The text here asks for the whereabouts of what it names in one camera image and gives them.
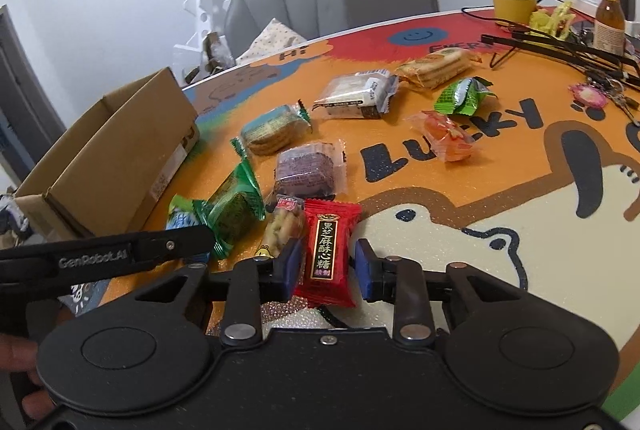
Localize brown paper clutter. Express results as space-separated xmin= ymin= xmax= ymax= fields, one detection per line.
xmin=181 ymin=32 xmax=237 ymax=87

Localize clear peanut snack packet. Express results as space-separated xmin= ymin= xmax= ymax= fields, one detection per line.
xmin=256 ymin=194 xmax=307 ymax=262

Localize person's left hand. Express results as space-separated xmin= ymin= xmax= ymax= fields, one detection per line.
xmin=0 ymin=334 xmax=57 ymax=421

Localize blue and white snack packet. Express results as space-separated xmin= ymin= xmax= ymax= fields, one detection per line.
xmin=166 ymin=195 xmax=211 ymax=232

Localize small green snack packet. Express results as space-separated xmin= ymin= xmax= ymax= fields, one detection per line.
xmin=434 ymin=77 xmax=498 ymax=117

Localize orange jelly packet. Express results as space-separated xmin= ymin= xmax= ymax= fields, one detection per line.
xmin=405 ymin=110 xmax=486 ymax=163

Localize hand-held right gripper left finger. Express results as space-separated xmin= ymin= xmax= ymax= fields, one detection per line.
xmin=134 ymin=239 xmax=306 ymax=345

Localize spotted cream cloth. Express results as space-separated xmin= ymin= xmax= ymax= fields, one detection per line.
xmin=235 ymin=17 xmax=307 ymax=66

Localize yellow cracker packet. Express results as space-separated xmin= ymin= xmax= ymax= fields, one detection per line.
xmin=395 ymin=48 xmax=473 ymax=91

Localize red candy packet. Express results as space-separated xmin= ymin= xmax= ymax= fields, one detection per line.
xmin=292 ymin=199 xmax=363 ymax=309

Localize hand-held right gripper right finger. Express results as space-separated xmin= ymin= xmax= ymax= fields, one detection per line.
xmin=352 ymin=239 xmax=516 ymax=345

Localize yellow tape roll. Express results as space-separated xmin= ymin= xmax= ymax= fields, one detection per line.
xmin=492 ymin=0 xmax=537 ymax=22

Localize cartoon printed table mat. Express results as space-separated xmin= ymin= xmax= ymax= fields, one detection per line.
xmin=65 ymin=7 xmax=640 ymax=411

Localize green-ended biscuit packet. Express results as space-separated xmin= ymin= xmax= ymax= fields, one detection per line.
xmin=241 ymin=100 xmax=313 ymax=157

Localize purple cake packet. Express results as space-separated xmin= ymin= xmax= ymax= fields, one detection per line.
xmin=272 ymin=139 xmax=348 ymax=202

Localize brown cardboard box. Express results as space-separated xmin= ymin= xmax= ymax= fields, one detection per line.
xmin=14 ymin=67 xmax=201 ymax=241

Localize pink keychain charm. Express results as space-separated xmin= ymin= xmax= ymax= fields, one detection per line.
xmin=569 ymin=82 xmax=608 ymax=111

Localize green cake packet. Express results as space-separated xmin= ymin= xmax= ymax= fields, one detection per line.
xmin=192 ymin=137 xmax=266 ymax=260

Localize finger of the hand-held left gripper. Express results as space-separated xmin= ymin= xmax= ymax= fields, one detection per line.
xmin=135 ymin=224 xmax=217 ymax=265

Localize amber glass bottle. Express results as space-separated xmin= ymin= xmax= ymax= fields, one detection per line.
xmin=592 ymin=0 xmax=628 ymax=57

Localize yellow plastic bag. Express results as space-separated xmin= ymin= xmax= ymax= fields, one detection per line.
xmin=527 ymin=1 xmax=577 ymax=36

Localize white power strip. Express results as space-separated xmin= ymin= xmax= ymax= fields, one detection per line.
xmin=569 ymin=0 xmax=640 ymax=36

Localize bunch of keys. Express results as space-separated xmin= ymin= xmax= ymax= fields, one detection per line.
xmin=595 ymin=77 xmax=640 ymax=127

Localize clear white cake packet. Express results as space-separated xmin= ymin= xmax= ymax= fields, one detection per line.
xmin=312 ymin=69 xmax=399 ymax=121

